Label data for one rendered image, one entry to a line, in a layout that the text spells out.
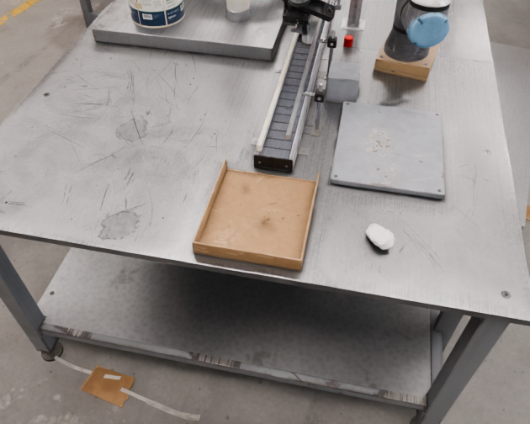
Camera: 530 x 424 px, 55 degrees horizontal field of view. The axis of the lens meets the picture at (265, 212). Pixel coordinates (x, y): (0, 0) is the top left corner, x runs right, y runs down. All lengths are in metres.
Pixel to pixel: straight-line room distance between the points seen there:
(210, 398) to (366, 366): 0.57
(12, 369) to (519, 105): 2.00
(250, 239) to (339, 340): 0.68
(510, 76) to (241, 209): 1.08
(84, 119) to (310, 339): 1.02
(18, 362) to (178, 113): 1.14
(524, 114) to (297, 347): 1.04
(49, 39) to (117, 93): 2.25
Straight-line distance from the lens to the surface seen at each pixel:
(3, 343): 2.27
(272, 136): 1.45
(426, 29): 1.64
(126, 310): 1.91
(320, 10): 1.69
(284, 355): 1.76
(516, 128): 1.74
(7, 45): 4.04
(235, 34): 1.93
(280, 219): 1.29
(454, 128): 1.66
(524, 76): 1.99
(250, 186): 1.37
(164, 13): 1.98
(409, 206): 1.37
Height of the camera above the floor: 1.80
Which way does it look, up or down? 48 degrees down
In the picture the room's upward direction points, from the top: straight up
